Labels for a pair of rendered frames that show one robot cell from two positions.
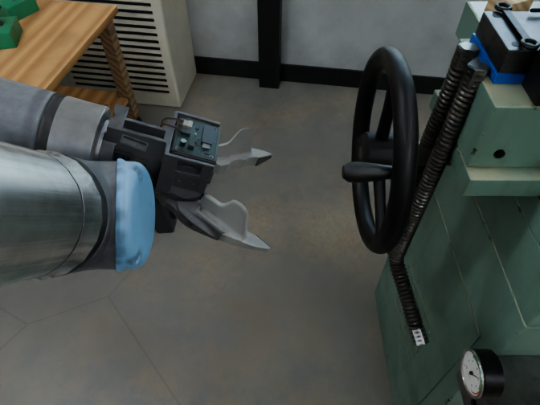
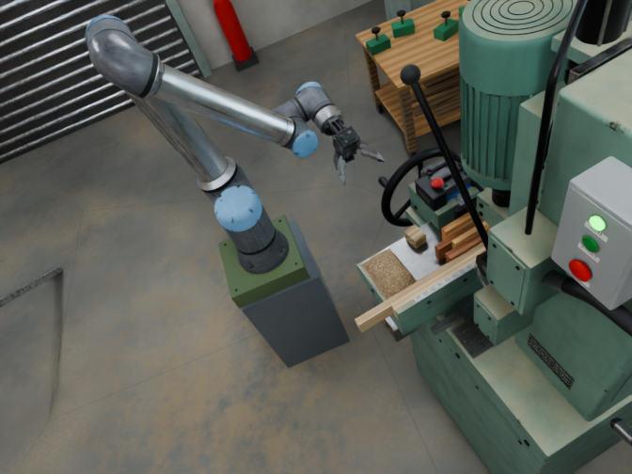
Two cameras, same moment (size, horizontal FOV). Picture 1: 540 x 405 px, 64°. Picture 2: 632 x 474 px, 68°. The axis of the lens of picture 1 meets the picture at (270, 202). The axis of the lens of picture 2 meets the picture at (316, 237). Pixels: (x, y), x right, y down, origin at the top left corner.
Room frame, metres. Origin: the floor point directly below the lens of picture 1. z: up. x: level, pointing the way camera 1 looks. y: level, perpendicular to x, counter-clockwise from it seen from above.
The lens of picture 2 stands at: (-0.04, -1.01, 1.92)
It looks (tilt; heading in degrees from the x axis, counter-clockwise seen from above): 50 degrees down; 81
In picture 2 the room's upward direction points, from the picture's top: 23 degrees counter-clockwise
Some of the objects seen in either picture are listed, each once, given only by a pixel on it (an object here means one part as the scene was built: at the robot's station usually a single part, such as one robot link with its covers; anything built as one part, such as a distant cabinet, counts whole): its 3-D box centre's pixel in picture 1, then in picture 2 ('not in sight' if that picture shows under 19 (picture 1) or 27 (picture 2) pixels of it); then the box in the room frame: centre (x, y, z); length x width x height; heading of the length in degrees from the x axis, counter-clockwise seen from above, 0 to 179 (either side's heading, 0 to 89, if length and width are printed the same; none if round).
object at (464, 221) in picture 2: not in sight; (470, 223); (0.42, -0.42, 0.94); 0.16 x 0.02 x 0.08; 0
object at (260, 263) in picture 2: not in sight; (259, 244); (-0.06, 0.11, 0.67); 0.19 x 0.19 x 0.10
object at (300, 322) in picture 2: not in sight; (292, 297); (-0.06, 0.11, 0.27); 0.30 x 0.30 x 0.55; 81
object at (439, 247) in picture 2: not in sight; (473, 231); (0.42, -0.44, 0.92); 0.22 x 0.02 x 0.05; 0
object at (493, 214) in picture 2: not in sight; (508, 217); (0.45, -0.52, 1.03); 0.14 x 0.07 x 0.09; 90
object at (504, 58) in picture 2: not in sight; (513, 94); (0.46, -0.50, 1.35); 0.18 x 0.18 x 0.31
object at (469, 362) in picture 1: (481, 375); not in sight; (0.20, -0.28, 0.65); 0.06 x 0.04 x 0.08; 0
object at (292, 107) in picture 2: not in sight; (287, 119); (0.24, 0.28, 0.95); 0.12 x 0.12 x 0.09; 88
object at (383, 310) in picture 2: not in sight; (464, 261); (0.35, -0.49, 0.92); 0.60 x 0.02 x 0.04; 0
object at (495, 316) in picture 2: not in sight; (502, 309); (0.30, -0.68, 1.02); 0.09 x 0.07 x 0.12; 0
